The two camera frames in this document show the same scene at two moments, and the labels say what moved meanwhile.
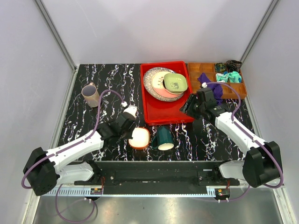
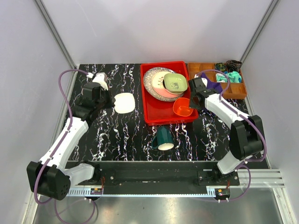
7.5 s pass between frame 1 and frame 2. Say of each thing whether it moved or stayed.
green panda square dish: stayed
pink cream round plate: moved
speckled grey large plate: moved
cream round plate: stayed
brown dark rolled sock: stayed
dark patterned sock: stayed
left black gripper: moved
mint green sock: stayed
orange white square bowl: moved
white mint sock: stayed
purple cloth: stayed
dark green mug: stayed
